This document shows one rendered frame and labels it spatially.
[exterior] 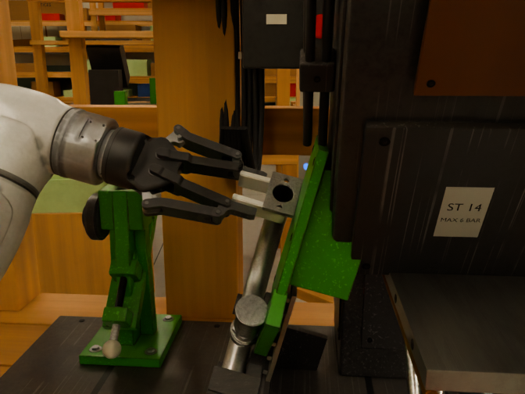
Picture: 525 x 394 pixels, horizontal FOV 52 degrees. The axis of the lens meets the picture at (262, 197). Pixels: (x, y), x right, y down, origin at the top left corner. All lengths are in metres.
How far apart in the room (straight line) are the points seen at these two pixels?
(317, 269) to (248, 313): 0.09
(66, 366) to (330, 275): 0.48
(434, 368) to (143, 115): 0.77
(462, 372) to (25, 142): 0.53
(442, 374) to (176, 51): 0.69
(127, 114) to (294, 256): 0.58
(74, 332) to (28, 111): 0.45
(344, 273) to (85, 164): 0.33
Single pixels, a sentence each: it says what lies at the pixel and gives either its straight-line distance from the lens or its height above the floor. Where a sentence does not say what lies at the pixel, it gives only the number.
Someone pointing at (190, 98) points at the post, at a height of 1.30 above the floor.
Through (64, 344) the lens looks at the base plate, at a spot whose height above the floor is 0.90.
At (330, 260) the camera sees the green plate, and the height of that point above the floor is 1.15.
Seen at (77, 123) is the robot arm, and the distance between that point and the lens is 0.70.
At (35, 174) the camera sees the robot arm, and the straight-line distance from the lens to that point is 0.71.
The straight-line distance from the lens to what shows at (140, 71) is 7.71.
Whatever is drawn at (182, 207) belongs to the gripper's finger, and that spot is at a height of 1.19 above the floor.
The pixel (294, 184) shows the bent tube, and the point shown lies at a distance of 0.68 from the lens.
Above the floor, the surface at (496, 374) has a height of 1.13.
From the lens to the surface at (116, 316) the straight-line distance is 0.86.
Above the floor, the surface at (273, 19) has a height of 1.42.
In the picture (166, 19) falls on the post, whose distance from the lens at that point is 0.96.
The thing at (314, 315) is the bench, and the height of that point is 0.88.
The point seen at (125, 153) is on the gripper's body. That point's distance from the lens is 0.68.
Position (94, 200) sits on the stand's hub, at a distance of 0.87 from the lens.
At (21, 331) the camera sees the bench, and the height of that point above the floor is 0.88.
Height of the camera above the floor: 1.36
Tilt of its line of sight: 14 degrees down
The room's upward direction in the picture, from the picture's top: straight up
